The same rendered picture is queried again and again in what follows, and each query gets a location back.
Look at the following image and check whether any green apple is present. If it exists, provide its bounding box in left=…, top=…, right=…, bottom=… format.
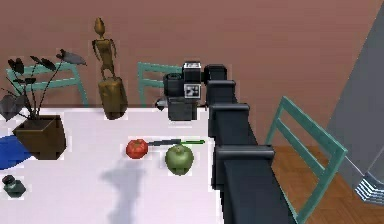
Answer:
left=164, top=143, right=195, bottom=177

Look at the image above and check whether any grey and green thin utensil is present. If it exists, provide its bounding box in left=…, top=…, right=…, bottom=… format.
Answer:
left=146, top=138, right=206, bottom=148

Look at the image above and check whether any red tomato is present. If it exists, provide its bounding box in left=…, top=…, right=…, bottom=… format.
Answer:
left=125, top=138, right=150, bottom=160

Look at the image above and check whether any golden figure statue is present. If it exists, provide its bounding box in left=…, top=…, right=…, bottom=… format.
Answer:
left=91, top=16, right=130, bottom=121

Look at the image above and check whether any small dark round bottle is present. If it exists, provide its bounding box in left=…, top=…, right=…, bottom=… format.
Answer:
left=1, top=174, right=28, bottom=200

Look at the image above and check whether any white table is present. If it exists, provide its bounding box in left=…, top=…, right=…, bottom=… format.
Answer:
left=0, top=105, right=226, bottom=224

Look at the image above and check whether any teal wooden chair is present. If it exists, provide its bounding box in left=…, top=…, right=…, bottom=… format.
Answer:
left=5, top=61, right=90, bottom=108
left=136, top=61, right=185, bottom=109
left=264, top=95, right=349, bottom=224

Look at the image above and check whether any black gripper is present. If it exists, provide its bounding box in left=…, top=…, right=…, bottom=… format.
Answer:
left=154, top=73, right=199, bottom=122

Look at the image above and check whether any dark plant in brown pot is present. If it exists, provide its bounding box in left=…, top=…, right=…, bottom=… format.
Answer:
left=0, top=48, right=88, bottom=161

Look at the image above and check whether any blue plate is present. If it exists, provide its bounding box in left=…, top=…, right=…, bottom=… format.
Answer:
left=0, top=134, right=35, bottom=171

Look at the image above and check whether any grey fridge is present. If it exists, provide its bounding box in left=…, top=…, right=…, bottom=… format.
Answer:
left=325, top=0, right=384, bottom=207

